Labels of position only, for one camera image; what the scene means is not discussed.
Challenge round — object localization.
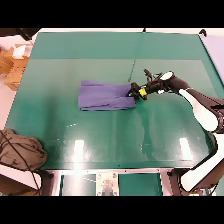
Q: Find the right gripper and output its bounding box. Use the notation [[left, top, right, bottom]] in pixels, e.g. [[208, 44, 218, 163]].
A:
[[129, 82, 150, 101]]

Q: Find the purple garment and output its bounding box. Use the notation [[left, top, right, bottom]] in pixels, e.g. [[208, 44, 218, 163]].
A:
[[77, 79, 138, 112]]

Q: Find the brown cardboard box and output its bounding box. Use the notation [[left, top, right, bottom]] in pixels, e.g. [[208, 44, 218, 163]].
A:
[[0, 45, 32, 92]]

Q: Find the grey-brown garment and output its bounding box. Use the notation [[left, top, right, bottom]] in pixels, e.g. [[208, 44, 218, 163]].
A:
[[0, 127, 48, 172]]

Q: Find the silver frame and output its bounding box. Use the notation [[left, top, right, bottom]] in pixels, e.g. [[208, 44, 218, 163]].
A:
[[42, 167, 189, 197]]

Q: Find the black cable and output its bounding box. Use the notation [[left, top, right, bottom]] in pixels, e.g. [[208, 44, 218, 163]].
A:
[[0, 129, 43, 197]]

